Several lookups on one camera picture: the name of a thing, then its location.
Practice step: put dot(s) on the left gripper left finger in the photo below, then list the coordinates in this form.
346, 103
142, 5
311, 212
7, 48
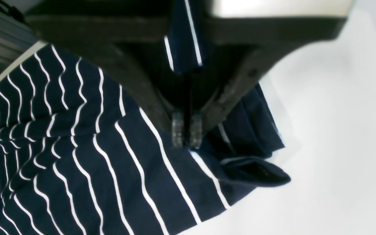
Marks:
102, 41

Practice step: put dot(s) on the navy white striped T-shirt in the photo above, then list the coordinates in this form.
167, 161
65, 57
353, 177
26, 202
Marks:
79, 156

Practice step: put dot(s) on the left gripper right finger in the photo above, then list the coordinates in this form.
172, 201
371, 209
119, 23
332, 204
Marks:
242, 51

